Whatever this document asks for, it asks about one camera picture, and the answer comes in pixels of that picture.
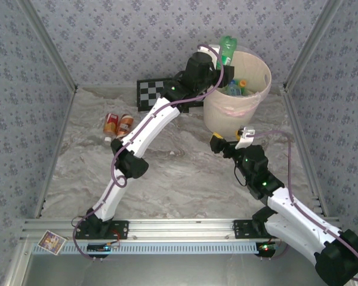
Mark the orange juice bottle red label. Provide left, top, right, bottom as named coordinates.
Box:
left=103, top=112, right=120, bottom=143

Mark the small black controller board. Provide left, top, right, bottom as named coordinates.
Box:
left=87, top=243, right=120, bottom=253
left=258, top=243, right=280, bottom=253

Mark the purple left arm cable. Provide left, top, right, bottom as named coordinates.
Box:
left=72, top=43, right=226, bottom=262

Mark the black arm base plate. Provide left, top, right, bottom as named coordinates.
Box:
left=233, top=219, right=283, bottom=241
left=74, top=219, right=129, bottom=241

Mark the translucent pink bin liner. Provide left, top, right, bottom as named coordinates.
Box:
left=202, top=44, right=273, bottom=125

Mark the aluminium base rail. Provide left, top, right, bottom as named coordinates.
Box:
left=20, top=217, right=341, bottom=241

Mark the colourful playing card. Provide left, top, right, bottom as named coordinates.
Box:
left=37, top=229, right=67, bottom=256

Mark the brown orange juice bottle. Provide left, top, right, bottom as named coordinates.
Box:
left=115, top=114, right=135, bottom=139

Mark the black grey chessboard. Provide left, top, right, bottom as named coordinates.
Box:
left=136, top=76, right=205, bottom=113

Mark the aluminium frame post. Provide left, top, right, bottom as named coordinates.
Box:
left=17, top=0, right=78, bottom=92
left=282, top=0, right=345, bottom=92

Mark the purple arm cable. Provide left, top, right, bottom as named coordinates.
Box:
left=249, top=130, right=358, bottom=282
left=72, top=43, right=226, bottom=262

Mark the white slotted cable duct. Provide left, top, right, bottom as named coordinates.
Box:
left=31, top=240, right=262, bottom=256

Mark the grey metal shelf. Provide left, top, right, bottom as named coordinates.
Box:
left=5, top=253, right=326, bottom=286

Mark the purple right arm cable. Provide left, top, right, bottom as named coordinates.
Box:
left=249, top=130, right=358, bottom=282

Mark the cream plastic bin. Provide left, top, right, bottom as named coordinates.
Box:
left=202, top=49, right=273, bottom=139

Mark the aluminium table side bar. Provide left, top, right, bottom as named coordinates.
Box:
left=35, top=85, right=79, bottom=221
left=282, top=85, right=329, bottom=217

